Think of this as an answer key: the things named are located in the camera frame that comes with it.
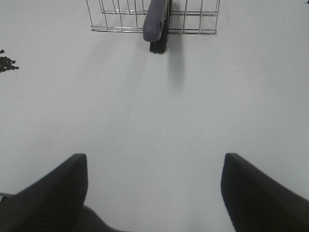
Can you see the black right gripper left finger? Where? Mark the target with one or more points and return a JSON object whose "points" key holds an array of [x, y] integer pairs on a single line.
{"points": [[55, 203]]}

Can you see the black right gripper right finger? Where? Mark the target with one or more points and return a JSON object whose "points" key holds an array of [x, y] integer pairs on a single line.
{"points": [[257, 203]]}

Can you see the pile of coffee beans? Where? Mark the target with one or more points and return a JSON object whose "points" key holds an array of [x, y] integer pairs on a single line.
{"points": [[7, 64]]}

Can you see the purple hand brush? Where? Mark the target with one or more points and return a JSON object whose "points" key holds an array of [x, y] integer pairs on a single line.
{"points": [[156, 25]]}

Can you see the wire dish rack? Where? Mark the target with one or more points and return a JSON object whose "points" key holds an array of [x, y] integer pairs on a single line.
{"points": [[127, 16]]}

